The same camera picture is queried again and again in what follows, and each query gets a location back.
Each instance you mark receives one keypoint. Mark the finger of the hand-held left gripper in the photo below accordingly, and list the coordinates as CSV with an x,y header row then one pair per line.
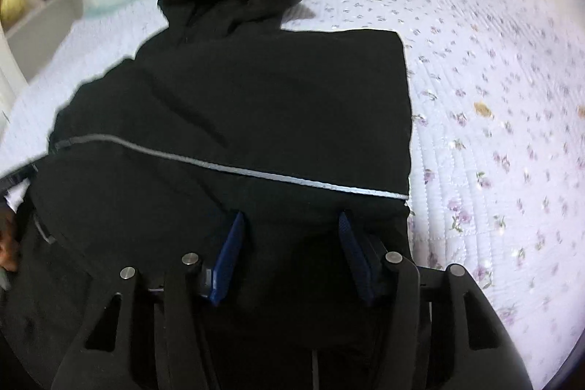
x,y
18,178

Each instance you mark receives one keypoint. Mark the yellow globe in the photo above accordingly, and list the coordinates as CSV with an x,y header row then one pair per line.
x,y
13,1

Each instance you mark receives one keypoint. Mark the floral quilted bed cover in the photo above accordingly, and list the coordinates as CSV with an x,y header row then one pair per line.
x,y
480,52

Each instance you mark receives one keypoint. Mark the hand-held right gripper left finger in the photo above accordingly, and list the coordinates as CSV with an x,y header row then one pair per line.
x,y
228,255

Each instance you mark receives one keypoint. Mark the person's left hand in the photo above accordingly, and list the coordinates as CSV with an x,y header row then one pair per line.
x,y
7,248

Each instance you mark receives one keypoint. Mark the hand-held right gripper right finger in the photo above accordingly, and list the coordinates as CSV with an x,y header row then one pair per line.
x,y
354,257

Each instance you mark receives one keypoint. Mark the black hooded jacket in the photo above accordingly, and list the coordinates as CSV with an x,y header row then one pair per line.
x,y
251,106

